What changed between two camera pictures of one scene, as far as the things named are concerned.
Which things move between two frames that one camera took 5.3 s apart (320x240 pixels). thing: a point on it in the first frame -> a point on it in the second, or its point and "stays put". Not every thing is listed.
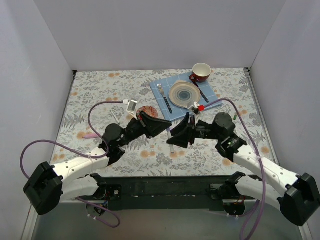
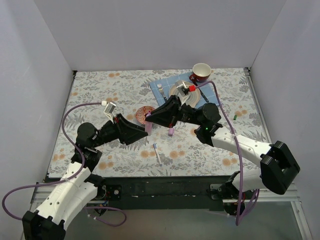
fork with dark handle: (160, 88) stays put
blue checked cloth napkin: (160, 89) stays put
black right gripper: (191, 130) -> (177, 111)
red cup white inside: (200, 72) stays put
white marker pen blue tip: (169, 137) -> (154, 146)
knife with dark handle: (203, 95) stays put
